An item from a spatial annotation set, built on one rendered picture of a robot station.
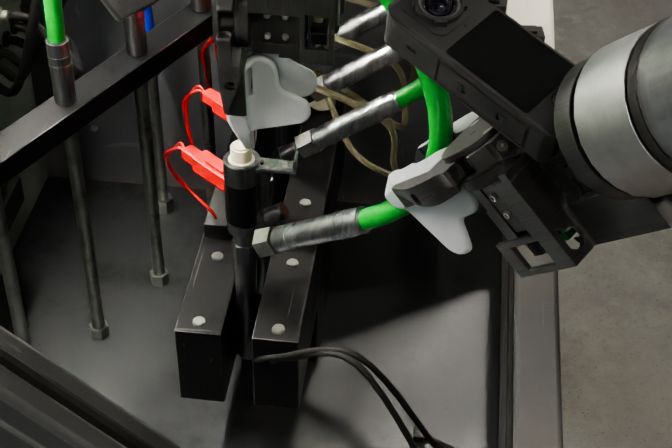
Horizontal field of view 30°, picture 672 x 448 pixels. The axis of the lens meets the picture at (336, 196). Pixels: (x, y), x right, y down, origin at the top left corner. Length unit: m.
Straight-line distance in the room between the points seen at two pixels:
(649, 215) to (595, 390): 1.73
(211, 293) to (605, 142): 0.53
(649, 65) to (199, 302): 0.57
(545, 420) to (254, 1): 0.40
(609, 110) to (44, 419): 0.31
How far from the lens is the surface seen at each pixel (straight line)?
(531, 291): 1.09
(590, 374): 2.36
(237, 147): 0.93
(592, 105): 0.57
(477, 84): 0.62
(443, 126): 0.72
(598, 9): 3.40
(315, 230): 0.82
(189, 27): 1.13
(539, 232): 0.65
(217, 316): 1.01
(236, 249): 0.99
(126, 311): 1.24
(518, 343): 1.05
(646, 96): 0.54
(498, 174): 0.64
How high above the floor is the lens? 1.69
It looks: 39 degrees down
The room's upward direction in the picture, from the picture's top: 1 degrees clockwise
